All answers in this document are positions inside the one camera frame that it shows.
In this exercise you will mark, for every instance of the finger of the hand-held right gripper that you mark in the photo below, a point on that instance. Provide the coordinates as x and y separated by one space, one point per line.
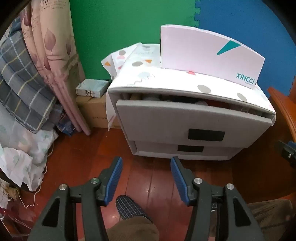
286 150

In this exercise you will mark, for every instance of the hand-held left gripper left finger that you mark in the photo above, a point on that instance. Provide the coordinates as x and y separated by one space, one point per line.
114 178

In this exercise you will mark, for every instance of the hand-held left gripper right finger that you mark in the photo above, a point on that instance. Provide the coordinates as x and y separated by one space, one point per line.
179 180

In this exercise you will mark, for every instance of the grey lower drawer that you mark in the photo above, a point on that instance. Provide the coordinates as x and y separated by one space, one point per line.
157 148

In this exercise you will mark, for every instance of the dark plaid slipper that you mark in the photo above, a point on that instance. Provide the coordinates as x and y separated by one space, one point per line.
129 208

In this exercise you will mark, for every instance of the grey nightstand cabinet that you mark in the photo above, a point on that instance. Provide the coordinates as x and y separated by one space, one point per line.
133 148

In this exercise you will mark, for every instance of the orange wooden furniture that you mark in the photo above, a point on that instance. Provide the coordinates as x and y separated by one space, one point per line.
284 109

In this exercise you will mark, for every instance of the person's left leg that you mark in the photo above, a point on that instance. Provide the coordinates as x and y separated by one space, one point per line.
134 231

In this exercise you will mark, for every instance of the person's leg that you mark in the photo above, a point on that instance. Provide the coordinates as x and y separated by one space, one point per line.
134 231
270 213

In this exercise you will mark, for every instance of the person's right leg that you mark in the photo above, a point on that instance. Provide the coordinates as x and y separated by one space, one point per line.
270 213

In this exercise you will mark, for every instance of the blue plastic package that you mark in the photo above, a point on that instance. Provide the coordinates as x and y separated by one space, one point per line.
67 127

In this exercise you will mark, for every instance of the brown cardboard box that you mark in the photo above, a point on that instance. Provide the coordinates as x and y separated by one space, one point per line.
92 111

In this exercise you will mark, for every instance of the small blue white box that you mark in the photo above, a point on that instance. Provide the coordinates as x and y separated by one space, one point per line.
92 87

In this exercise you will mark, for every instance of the white floral cloth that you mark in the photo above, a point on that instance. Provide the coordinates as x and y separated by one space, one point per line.
23 148

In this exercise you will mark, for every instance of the white patterned cover sheet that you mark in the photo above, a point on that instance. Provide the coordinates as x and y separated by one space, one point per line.
161 76

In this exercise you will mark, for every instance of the white XINCCI box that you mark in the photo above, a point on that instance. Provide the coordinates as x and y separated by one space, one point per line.
196 53

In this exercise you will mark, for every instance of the grey plaid quilt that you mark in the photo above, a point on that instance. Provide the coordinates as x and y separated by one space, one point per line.
20 81

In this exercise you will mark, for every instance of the blue foam mat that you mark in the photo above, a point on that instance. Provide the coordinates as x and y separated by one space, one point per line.
254 18

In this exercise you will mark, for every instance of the pink leaf-print curtain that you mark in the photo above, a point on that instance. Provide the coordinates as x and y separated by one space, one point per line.
50 46

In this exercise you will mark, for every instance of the green foam mat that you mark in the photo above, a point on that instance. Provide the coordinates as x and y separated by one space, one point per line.
115 27

